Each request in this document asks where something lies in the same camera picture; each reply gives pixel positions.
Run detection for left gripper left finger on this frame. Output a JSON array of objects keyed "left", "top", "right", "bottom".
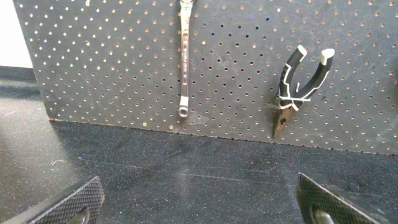
[{"left": 0, "top": 175, "right": 106, "bottom": 224}]

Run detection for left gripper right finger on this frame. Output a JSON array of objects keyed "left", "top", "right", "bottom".
[{"left": 295, "top": 172, "right": 390, "bottom": 224}]

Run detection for black and white pliers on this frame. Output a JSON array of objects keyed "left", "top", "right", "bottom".
[{"left": 272, "top": 44, "right": 336, "bottom": 139}]

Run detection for wrench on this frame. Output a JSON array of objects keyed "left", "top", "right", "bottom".
[{"left": 177, "top": 0, "right": 197, "bottom": 119}]

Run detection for black pegboard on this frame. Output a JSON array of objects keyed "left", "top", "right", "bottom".
[{"left": 12, "top": 0, "right": 398, "bottom": 156}]

